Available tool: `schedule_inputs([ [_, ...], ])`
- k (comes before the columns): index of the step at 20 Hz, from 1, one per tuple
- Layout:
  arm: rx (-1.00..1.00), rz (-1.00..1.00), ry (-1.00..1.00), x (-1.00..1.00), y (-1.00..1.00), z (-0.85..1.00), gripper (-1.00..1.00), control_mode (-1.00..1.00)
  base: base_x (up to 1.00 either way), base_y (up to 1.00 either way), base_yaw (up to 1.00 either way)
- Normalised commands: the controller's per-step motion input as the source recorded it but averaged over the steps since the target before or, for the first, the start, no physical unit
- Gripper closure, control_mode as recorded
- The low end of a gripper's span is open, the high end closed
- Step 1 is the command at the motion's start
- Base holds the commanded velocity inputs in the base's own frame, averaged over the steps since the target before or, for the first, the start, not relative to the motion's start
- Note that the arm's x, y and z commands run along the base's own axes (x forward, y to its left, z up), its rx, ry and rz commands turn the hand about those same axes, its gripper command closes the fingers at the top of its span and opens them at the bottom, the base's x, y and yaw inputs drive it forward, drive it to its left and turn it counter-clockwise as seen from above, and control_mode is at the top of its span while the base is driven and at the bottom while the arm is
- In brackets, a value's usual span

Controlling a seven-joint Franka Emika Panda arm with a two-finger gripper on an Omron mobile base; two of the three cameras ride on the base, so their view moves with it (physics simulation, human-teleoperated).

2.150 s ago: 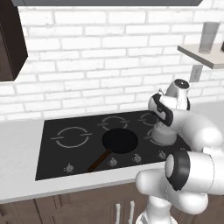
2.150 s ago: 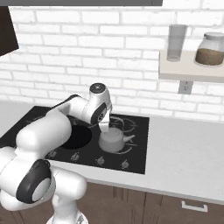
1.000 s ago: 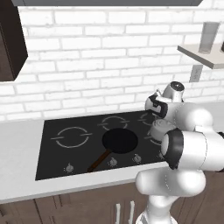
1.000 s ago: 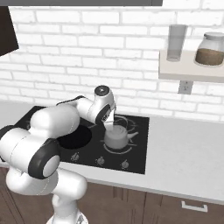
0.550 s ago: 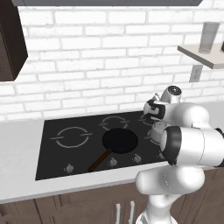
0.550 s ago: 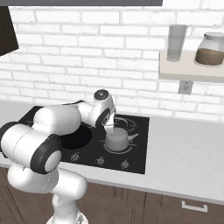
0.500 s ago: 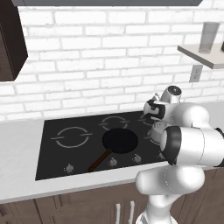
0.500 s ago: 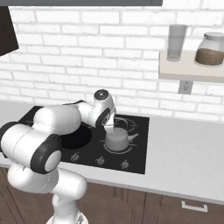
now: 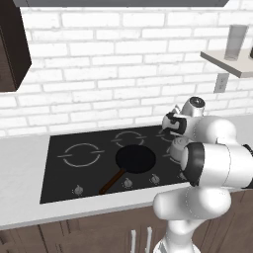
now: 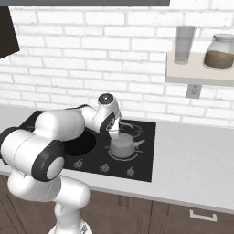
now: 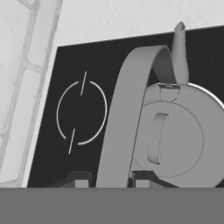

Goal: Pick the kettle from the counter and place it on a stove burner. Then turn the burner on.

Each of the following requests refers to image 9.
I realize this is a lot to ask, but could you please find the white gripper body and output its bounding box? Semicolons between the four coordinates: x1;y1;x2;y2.
161;104;182;132

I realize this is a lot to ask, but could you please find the grey hob knob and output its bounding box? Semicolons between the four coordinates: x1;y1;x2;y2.
177;170;188;182
122;177;133;190
72;184;85;197
149;173;161;186

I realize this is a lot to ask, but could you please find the clear grey glass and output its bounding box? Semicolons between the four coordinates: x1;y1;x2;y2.
224;24;249;61

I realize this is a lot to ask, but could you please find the black glass hob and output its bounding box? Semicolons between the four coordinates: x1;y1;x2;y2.
40;124;199;205

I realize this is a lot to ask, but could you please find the grey range hood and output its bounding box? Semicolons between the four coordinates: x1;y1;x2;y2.
12;0;230;9

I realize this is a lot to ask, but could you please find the brown cupboard door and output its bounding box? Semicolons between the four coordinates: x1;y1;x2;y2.
141;213;171;253
197;189;253;253
39;213;142;253
0;223;45;253

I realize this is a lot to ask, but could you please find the grey wall socket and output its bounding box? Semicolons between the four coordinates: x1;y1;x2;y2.
213;72;230;94

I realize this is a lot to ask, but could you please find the black frying pan brown handle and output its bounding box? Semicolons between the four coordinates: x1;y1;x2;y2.
98;143;157;196

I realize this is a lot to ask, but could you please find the pale wall shelf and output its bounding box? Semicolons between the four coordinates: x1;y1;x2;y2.
200;48;253;79

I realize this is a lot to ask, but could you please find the white cupboard handle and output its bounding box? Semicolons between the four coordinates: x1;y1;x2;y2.
145;226;153;253
130;229;137;253

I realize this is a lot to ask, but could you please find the dark brown wall cupboard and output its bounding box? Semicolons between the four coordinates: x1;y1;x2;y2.
0;0;33;94

